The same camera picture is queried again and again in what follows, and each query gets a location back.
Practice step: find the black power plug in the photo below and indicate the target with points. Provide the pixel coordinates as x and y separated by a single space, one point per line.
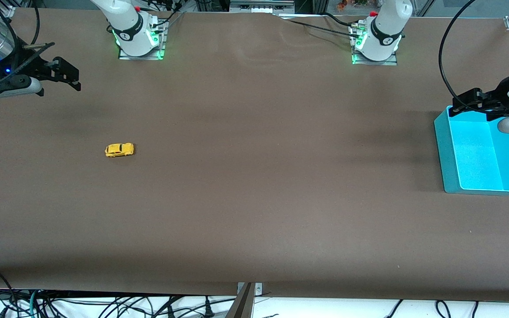
208 310

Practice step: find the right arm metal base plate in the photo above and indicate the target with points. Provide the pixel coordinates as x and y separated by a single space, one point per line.
142 55

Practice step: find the grey power strip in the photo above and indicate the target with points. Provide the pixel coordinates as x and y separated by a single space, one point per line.
259 6

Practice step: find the small white corner bracket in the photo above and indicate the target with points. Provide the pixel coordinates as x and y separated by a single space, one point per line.
6 13

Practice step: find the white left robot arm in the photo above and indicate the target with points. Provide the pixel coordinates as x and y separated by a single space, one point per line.
382 44

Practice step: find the yellow toy beetle car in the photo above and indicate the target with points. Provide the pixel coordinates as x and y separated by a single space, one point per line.
119 150

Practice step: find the cyan plastic bin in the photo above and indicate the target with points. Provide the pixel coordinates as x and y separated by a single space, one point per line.
480 163

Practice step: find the small orange object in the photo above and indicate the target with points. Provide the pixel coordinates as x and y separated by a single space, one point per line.
342 5

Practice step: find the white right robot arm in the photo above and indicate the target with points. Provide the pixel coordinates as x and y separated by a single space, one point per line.
131 35

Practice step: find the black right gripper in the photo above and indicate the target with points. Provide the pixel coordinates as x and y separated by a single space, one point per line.
30 68

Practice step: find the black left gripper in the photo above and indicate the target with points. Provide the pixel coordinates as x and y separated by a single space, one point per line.
498 95

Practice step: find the small metal edge bracket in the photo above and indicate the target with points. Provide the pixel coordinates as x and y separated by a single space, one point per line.
259 289

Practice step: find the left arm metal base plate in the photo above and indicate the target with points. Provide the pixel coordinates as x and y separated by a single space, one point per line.
374 62

